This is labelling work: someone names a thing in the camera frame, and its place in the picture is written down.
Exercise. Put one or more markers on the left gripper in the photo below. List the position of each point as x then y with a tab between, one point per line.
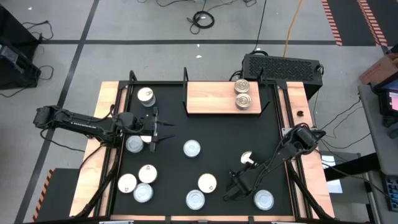
155	143

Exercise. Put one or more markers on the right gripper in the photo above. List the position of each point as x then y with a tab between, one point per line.
245	182

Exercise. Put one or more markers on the Bumble Bee tuna can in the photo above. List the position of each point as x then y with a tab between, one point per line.
264	200
133	144
191	148
143	192
195	199

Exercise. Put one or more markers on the pull-tab can pale label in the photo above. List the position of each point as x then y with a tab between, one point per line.
146	95

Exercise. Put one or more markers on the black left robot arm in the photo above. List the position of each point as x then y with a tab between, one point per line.
81	126

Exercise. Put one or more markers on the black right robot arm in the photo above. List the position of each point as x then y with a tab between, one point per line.
280	155

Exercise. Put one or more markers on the black table mat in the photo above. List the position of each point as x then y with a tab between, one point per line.
217	133

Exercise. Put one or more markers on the black desk beam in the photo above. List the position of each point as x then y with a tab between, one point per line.
351	166

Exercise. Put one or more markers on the black mat orange striped edge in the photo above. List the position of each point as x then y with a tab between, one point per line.
59	196
351	21
388	18

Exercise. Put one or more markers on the black perforated computer case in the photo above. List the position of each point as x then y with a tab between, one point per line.
280	68

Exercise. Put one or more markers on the grey desk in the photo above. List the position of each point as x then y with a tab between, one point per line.
387	158

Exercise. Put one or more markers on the black keyboard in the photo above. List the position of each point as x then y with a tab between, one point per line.
392	193

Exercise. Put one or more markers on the black equipment case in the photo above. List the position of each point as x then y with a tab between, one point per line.
15	68

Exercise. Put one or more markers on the monitor with lit screen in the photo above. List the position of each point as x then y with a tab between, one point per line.
392	101

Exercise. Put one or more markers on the brown cardboard box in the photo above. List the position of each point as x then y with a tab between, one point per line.
381	70

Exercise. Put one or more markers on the silver metal bracket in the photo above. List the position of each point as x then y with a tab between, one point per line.
116	222
289	222

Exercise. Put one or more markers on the grey metal mount plate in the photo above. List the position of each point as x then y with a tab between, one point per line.
286	131

